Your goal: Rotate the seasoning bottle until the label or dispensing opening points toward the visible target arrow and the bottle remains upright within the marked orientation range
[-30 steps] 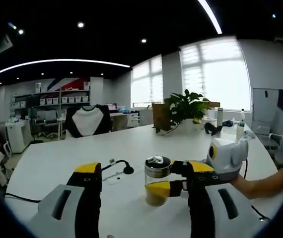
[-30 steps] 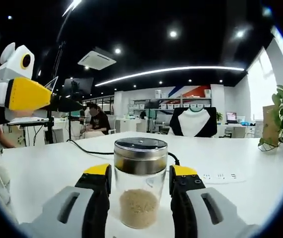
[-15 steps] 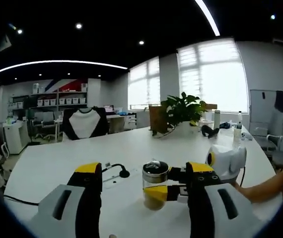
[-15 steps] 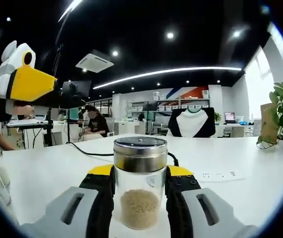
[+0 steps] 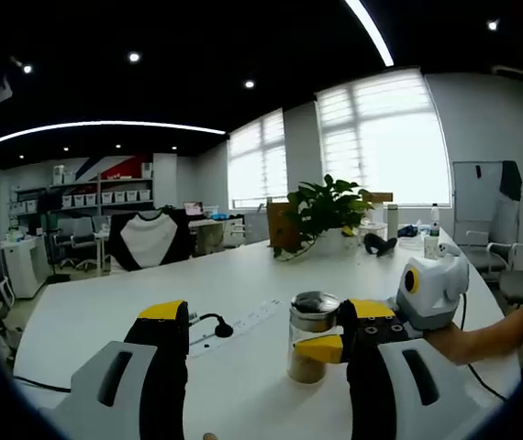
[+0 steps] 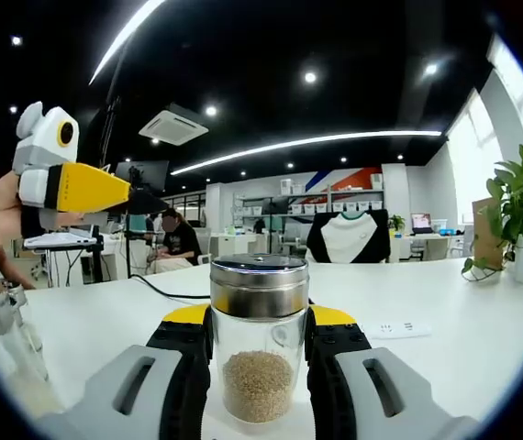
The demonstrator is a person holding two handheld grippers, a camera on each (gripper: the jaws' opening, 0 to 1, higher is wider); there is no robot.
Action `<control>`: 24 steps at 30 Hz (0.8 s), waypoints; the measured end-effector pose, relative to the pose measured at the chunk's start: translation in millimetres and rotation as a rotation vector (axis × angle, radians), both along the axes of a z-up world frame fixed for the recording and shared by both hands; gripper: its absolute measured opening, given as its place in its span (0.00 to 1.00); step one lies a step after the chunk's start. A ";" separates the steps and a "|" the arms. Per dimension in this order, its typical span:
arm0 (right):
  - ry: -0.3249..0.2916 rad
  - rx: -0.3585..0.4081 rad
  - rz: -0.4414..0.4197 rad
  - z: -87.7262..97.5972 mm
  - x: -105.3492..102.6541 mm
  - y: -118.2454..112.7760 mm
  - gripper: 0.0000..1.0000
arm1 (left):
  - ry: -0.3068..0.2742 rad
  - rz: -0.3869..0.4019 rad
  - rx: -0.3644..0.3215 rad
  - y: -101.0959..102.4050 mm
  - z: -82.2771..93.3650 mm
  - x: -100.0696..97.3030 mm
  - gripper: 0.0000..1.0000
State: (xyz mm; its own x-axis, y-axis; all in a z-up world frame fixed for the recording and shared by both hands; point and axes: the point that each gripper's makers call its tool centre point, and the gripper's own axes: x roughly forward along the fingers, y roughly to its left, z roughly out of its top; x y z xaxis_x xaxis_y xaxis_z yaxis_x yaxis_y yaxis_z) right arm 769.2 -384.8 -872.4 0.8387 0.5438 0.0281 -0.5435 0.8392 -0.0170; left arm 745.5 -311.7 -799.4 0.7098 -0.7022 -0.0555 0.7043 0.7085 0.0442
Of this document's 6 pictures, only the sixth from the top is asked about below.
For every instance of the grey storage shelf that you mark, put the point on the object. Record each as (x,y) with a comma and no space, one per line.
(252,199)

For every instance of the row of white storage bins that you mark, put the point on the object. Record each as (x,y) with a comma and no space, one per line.
(335,207)

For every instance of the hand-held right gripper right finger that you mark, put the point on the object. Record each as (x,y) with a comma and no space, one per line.
(419,408)

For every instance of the ceiling air conditioner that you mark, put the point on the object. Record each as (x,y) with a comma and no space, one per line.
(174,127)

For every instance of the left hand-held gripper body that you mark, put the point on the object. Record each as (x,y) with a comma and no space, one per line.
(41,142)

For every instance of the small green plant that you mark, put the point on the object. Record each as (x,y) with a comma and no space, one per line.
(397,222)

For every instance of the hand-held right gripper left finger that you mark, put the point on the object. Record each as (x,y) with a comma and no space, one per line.
(96,408)

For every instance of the white shirt with black sleeves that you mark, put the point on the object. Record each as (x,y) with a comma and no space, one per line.
(348,238)

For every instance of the laptop with pink screen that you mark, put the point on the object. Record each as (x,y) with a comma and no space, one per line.
(421,222)

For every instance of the tall seasoning bottle brown granules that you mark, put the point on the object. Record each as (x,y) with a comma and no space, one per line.
(259,385)

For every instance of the black laptop stand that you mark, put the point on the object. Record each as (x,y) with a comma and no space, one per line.
(97,266)

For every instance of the curved ceiling light strip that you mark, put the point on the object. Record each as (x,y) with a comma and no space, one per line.
(403,133)
(105,57)

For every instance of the tall cardboard box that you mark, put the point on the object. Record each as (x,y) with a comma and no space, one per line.
(484,229)

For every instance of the black screen on stand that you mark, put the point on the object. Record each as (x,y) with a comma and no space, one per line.
(144,176)

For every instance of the person's left hand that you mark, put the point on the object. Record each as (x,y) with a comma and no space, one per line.
(0,206)

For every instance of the white power strip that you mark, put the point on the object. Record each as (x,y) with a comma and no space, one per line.
(394,329)

